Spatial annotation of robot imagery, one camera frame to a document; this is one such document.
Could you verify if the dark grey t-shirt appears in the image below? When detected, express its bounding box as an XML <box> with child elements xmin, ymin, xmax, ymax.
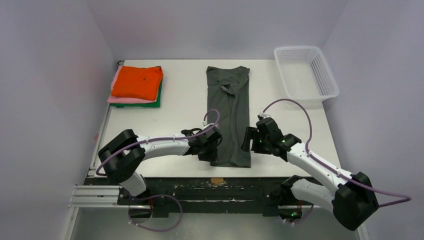
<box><xmin>206</xmin><ymin>66</ymin><xmax>251</xmax><ymax>168</ymax></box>

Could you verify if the folded green t-shirt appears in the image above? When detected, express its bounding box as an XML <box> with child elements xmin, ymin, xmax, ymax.
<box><xmin>109</xmin><ymin>66</ymin><xmax>163</xmax><ymax>109</ymax></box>

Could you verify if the brown tape piece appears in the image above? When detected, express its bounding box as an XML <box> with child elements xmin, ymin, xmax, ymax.
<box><xmin>210</xmin><ymin>177</ymin><xmax>225</xmax><ymax>186</ymax></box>

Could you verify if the folded pink t-shirt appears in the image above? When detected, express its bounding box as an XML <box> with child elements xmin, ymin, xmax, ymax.
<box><xmin>106</xmin><ymin>67</ymin><xmax>157</xmax><ymax>105</ymax></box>

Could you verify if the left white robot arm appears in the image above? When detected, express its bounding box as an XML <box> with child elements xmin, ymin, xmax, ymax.
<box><xmin>97</xmin><ymin>124</ymin><xmax>223</xmax><ymax>205</ymax></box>

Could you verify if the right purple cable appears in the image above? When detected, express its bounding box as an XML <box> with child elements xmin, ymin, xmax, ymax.
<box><xmin>258</xmin><ymin>98</ymin><xmax>412</xmax><ymax>226</ymax></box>

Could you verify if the white plastic basket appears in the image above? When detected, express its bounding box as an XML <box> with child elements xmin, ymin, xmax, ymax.
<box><xmin>273</xmin><ymin>45</ymin><xmax>340</xmax><ymax>102</ymax></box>

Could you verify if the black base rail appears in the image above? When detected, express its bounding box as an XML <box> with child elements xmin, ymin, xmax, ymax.
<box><xmin>84</xmin><ymin>177</ymin><xmax>311</xmax><ymax>219</ymax></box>

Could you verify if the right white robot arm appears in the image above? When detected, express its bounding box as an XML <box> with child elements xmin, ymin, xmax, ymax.
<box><xmin>241</xmin><ymin>117</ymin><xmax>379</xmax><ymax>231</ymax></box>

